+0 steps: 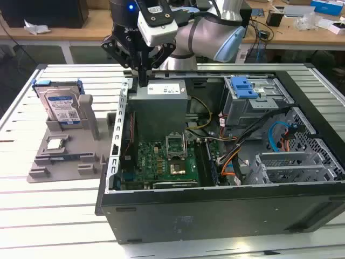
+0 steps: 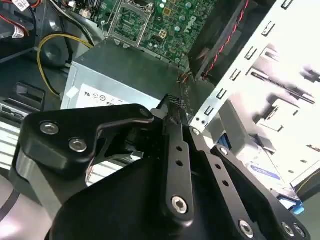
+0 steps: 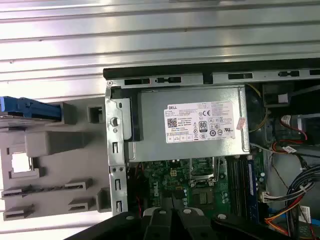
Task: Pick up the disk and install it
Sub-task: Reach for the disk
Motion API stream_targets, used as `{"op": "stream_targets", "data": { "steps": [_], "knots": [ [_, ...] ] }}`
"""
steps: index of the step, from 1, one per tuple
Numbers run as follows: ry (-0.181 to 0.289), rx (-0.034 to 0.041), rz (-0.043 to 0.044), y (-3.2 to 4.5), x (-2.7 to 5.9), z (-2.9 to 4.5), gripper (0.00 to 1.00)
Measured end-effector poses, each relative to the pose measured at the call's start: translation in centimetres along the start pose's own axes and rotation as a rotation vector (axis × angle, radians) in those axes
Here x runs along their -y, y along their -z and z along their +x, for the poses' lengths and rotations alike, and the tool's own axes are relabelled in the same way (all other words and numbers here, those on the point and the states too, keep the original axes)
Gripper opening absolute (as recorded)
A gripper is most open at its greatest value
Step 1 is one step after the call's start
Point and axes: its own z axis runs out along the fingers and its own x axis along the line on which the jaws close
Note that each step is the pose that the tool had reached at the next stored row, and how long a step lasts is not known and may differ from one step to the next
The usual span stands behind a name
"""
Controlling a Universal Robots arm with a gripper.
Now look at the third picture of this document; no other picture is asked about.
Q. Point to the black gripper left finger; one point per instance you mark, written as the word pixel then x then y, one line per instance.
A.
pixel 155 225

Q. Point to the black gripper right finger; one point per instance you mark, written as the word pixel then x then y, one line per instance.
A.
pixel 192 225

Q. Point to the hard disk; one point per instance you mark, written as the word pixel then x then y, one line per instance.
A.
pixel 35 110

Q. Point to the CPU socket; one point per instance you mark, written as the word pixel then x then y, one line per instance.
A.
pixel 204 198

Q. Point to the green motherboard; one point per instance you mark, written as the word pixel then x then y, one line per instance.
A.
pixel 165 180

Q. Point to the metal socket cover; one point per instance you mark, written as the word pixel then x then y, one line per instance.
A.
pixel 202 178

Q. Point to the black RAM slot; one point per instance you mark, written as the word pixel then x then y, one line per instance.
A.
pixel 229 185
pixel 235 185

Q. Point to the blue RAM stick in slot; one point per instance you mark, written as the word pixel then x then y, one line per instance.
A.
pixel 253 190

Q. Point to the black open PC case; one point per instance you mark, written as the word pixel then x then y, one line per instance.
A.
pixel 115 150

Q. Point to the grey power supply unit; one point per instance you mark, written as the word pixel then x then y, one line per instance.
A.
pixel 150 125

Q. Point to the grey parts rack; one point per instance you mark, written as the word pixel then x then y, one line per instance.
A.
pixel 57 170

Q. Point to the loose RAM stick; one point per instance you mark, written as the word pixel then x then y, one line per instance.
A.
pixel 42 187

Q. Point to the silver CPU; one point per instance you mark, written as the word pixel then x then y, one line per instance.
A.
pixel 22 163

